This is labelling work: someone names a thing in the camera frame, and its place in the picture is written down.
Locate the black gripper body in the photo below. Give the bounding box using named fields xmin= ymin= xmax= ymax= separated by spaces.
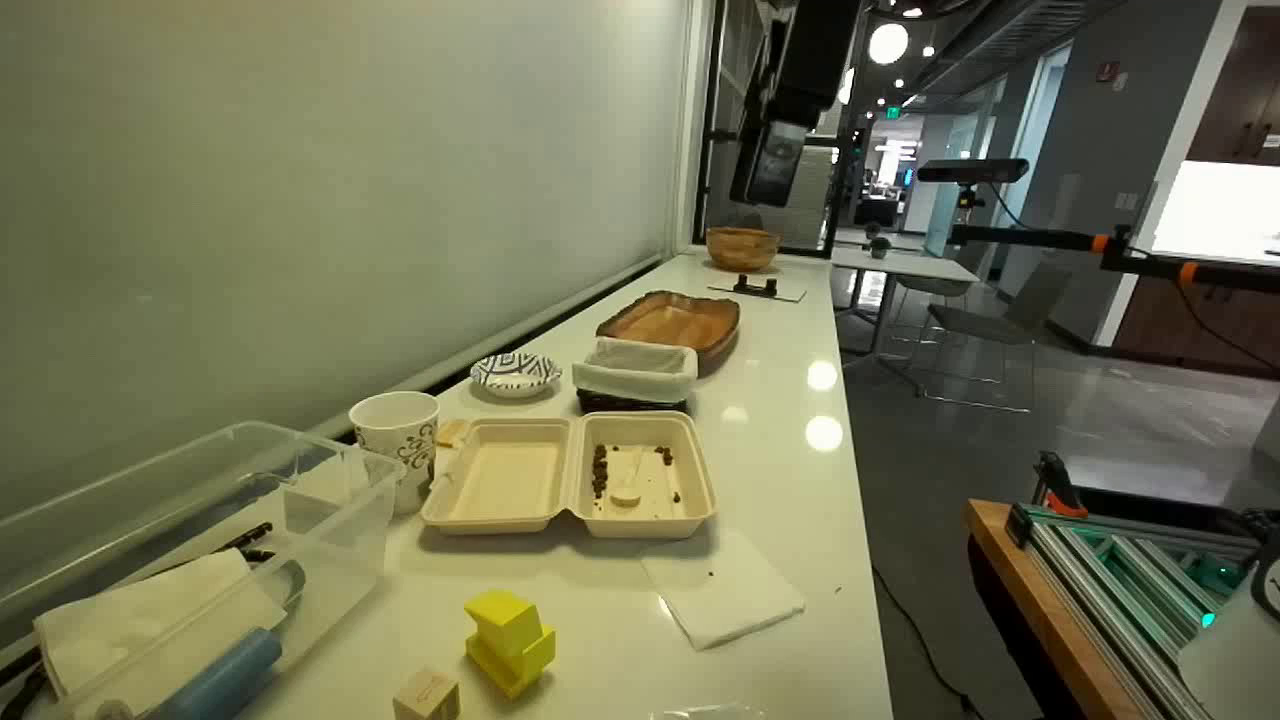
xmin=729 ymin=117 xmax=814 ymax=208

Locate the white paper tissue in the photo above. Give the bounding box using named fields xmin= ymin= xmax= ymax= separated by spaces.
xmin=31 ymin=546 xmax=291 ymax=702

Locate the patterned paper cup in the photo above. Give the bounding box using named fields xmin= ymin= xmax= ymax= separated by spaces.
xmin=346 ymin=387 xmax=444 ymax=516

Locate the white square bowl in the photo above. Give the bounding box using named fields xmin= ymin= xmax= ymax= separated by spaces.
xmin=570 ymin=334 xmax=699 ymax=413

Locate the clear plastic storage bin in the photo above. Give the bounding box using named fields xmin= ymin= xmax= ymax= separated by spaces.
xmin=0 ymin=417 xmax=405 ymax=720

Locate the round ceiling lamp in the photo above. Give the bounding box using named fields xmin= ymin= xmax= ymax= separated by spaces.
xmin=866 ymin=17 xmax=913 ymax=70

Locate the yellow block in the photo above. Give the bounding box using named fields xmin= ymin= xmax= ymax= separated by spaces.
xmin=461 ymin=589 xmax=559 ymax=698

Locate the white paper sheet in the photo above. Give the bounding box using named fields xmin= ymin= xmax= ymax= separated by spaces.
xmin=703 ymin=268 xmax=814 ymax=306

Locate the wooden bowl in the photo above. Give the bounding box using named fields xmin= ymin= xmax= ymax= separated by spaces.
xmin=703 ymin=220 xmax=783 ymax=277

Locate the aluminium frame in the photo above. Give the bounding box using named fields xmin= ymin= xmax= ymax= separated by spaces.
xmin=1006 ymin=453 xmax=1280 ymax=720

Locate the blue marker pen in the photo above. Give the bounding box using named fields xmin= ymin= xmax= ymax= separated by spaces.
xmin=146 ymin=556 xmax=314 ymax=720

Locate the wooden table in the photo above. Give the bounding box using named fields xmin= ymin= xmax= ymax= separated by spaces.
xmin=964 ymin=495 xmax=1164 ymax=720

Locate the black rail with orange clamps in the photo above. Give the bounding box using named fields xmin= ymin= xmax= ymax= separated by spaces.
xmin=949 ymin=220 xmax=1280 ymax=292

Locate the white napkin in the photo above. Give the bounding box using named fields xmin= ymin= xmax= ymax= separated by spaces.
xmin=640 ymin=529 xmax=810 ymax=651

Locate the wooden tray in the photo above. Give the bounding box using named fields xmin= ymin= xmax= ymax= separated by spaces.
xmin=593 ymin=287 xmax=743 ymax=378

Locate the beige clamshell food container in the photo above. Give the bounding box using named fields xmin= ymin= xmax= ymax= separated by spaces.
xmin=418 ymin=407 xmax=724 ymax=539

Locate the wooden cube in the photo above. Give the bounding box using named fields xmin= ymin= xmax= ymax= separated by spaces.
xmin=387 ymin=664 xmax=463 ymax=720

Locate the white background table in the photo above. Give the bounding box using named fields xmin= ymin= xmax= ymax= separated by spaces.
xmin=832 ymin=245 xmax=983 ymax=355

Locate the blue patterned plate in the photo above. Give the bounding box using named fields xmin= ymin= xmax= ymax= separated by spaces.
xmin=467 ymin=352 xmax=570 ymax=402

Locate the black camera on stand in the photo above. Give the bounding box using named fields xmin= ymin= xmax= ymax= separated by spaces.
xmin=915 ymin=155 xmax=1034 ymax=255

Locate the black floor cable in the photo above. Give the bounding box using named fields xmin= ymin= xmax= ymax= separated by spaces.
xmin=872 ymin=564 xmax=992 ymax=720

